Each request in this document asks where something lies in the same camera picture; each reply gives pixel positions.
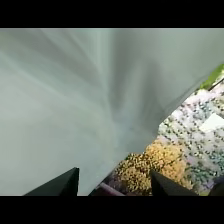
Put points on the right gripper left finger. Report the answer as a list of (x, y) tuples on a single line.
[(65, 185)]

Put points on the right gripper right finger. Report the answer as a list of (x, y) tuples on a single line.
[(165, 186)]

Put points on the white shirt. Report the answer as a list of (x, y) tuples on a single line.
[(66, 100)]

